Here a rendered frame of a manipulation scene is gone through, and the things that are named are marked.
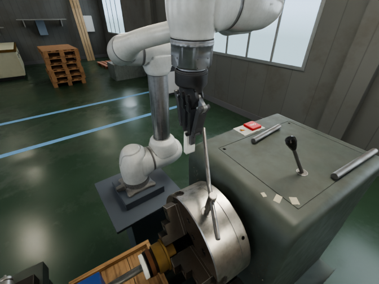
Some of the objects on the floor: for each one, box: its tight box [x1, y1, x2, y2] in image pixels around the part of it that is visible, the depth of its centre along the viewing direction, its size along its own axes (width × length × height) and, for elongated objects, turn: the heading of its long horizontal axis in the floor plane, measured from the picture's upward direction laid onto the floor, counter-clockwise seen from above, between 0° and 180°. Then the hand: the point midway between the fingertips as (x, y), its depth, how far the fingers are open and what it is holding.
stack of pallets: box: [37, 44, 86, 88], centre depth 577 cm, size 130×90×93 cm
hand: (189, 141), depth 55 cm, fingers closed
